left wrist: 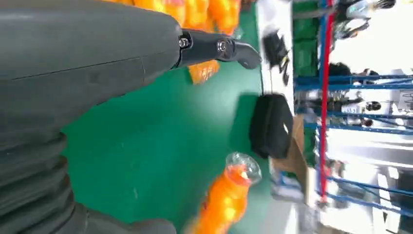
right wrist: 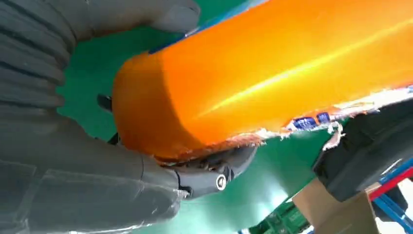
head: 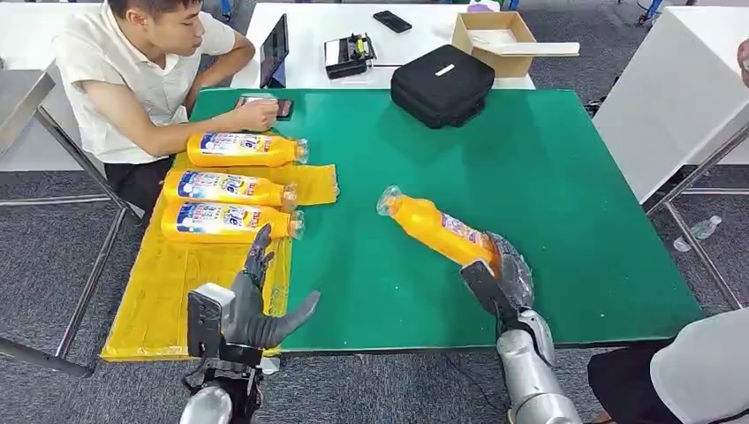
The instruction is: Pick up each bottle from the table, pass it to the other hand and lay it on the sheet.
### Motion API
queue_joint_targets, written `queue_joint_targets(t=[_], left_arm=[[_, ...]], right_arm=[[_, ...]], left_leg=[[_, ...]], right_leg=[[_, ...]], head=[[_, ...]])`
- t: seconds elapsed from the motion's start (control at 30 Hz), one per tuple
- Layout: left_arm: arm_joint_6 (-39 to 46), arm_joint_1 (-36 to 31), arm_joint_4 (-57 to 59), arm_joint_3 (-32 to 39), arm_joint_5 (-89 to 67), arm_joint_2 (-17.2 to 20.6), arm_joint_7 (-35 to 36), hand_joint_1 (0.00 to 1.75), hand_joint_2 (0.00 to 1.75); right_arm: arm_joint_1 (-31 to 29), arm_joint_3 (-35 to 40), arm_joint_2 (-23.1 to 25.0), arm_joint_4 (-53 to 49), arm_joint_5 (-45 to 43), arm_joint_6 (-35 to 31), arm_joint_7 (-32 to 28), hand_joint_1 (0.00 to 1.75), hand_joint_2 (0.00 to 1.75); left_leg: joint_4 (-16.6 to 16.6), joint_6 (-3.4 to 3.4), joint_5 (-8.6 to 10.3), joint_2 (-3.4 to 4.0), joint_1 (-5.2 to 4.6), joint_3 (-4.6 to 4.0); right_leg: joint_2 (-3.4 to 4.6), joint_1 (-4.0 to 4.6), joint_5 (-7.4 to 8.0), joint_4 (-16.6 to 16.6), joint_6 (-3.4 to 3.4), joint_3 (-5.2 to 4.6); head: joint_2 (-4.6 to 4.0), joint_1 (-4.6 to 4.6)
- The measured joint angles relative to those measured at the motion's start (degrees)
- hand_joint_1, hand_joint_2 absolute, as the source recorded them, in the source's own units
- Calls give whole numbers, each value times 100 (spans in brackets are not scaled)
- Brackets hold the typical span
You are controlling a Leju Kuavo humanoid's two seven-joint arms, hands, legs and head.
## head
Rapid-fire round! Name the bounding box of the white table with metal legs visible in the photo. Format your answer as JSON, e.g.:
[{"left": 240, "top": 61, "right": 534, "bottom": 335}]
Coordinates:
[{"left": 592, "top": 4, "right": 749, "bottom": 311}]

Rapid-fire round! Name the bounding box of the black smartphone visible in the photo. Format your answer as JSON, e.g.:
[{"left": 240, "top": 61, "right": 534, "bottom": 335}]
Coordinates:
[{"left": 372, "top": 10, "right": 413, "bottom": 34}]

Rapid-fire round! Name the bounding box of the steel frame table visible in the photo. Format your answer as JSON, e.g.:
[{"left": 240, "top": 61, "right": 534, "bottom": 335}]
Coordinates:
[{"left": 0, "top": 57, "right": 145, "bottom": 377}]

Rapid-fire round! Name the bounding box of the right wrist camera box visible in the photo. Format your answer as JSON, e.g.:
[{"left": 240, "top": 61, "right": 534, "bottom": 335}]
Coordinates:
[{"left": 460, "top": 261, "right": 511, "bottom": 322}]

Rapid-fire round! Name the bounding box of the black and white device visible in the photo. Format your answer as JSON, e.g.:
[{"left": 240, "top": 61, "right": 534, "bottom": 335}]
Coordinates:
[{"left": 323, "top": 33, "right": 379, "bottom": 80}]

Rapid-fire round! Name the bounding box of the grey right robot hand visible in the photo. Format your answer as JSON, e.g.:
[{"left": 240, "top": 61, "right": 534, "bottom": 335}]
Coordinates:
[{"left": 482, "top": 231, "right": 536, "bottom": 313}]

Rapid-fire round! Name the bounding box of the black zip case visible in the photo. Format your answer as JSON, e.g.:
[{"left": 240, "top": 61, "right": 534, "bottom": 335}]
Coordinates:
[{"left": 390, "top": 44, "right": 496, "bottom": 131}]

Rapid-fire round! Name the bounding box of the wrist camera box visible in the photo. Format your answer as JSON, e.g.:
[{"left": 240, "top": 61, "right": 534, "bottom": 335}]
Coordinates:
[
  {"left": 186, "top": 283, "right": 237, "bottom": 360},
  {"left": 460, "top": 261, "right": 511, "bottom": 322}
]

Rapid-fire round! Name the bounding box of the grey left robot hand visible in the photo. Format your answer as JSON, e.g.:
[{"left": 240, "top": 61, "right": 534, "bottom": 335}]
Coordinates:
[{"left": 224, "top": 223, "right": 322, "bottom": 351}]

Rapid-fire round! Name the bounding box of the person with grey sleeve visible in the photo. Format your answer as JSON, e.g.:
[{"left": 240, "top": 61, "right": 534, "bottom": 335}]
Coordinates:
[{"left": 587, "top": 308, "right": 749, "bottom": 424}]

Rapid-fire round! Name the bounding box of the yellow sheet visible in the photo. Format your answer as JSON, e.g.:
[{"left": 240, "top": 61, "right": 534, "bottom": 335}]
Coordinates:
[{"left": 100, "top": 153, "right": 341, "bottom": 363}]

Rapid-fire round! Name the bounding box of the seated person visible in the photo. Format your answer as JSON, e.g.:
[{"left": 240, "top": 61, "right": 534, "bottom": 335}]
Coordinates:
[{"left": 52, "top": 0, "right": 281, "bottom": 215}]

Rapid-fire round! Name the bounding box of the orange drink bottle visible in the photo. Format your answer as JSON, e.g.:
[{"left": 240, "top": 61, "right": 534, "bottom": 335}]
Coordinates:
[
  {"left": 375, "top": 185, "right": 502, "bottom": 273},
  {"left": 163, "top": 170, "right": 299, "bottom": 210},
  {"left": 160, "top": 200, "right": 306, "bottom": 245},
  {"left": 186, "top": 132, "right": 309, "bottom": 169}
]

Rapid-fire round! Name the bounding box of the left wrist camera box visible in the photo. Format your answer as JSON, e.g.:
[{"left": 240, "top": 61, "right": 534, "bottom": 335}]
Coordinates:
[{"left": 186, "top": 283, "right": 237, "bottom": 360}]

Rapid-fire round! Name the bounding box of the brown cardboard box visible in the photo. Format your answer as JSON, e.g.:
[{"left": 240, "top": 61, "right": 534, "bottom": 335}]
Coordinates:
[{"left": 451, "top": 11, "right": 537, "bottom": 79}]

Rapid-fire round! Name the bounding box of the clear plastic bottle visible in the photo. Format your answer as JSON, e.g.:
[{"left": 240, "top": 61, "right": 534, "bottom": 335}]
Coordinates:
[{"left": 672, "top": 215, "right": 723, "bottom": 253}]

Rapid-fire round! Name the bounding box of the white sheet in box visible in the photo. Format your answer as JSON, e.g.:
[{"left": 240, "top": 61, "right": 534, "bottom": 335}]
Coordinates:
[{"left": 467, "top": 27, "right": 521, "bottom": 49}]

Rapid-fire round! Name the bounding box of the smartphone with dark frame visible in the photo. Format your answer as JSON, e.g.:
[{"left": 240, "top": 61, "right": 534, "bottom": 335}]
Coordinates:
[{"left": 235, "top": 93, "right": 295, "bottom": 121}]

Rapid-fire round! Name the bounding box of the green table mat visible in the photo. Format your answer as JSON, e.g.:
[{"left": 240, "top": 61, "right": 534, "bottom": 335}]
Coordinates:
[{"left": 188, "top": 88, "right": 705, "bottom": 354}]

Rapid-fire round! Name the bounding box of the person's hand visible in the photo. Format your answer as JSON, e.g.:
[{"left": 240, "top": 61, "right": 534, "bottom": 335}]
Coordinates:
[{"left": 736, "top": 39, "right": 749, "bottom": 89}]

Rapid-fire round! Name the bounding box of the black tablet on stand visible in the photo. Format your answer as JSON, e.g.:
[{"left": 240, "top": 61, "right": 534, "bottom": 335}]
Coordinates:
[{"left": 259, "top": 13, "right": 291, "bottom": 89}]

